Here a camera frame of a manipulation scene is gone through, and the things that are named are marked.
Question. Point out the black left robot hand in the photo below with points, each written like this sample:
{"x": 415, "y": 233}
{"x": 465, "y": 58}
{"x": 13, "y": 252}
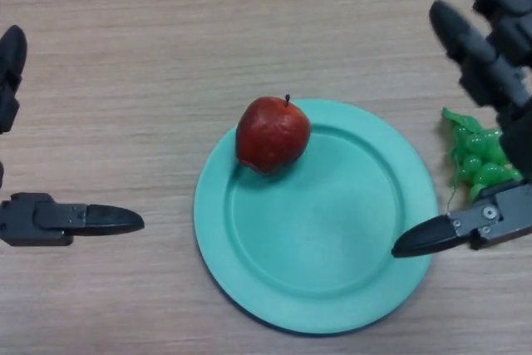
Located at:
{"x": 37, "y": 218}

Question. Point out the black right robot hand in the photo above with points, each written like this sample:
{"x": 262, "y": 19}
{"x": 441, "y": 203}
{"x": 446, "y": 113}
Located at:
{"x": 507, "y": 209}

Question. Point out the red apple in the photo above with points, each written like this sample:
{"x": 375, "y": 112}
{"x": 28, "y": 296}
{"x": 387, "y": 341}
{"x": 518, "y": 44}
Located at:
{"x": 272, "y": 136}

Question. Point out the green round plate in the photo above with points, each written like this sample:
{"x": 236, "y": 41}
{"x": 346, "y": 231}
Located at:
{"x": 316, "y": 238}

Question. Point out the green grape bunch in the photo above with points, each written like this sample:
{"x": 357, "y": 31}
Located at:
{"x": 474, "y": 143}

